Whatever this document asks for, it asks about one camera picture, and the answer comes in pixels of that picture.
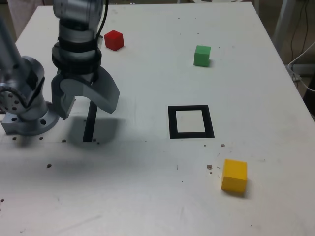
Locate green cube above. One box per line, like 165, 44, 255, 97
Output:
193, 45, 212, 67

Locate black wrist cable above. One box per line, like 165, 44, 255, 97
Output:
94, 0, 110, 49

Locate thin black hanging cable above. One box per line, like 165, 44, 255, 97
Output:
290, 0, 310, 61

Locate black tape strip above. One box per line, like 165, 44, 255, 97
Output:
82, 99, 98, 143

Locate black tape square outline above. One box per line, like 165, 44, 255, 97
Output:
167, 105, 215, 140

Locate yellow cube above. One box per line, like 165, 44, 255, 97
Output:
221, 158, 248, 192

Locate red cube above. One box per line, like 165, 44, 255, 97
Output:
104, 29, 125, 52

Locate white cable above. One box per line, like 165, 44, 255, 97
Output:
286, 41, 315, 93

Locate grey metal post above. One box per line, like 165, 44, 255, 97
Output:
272, 0, 305, 64

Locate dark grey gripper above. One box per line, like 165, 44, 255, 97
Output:
51, 67, 121, 121

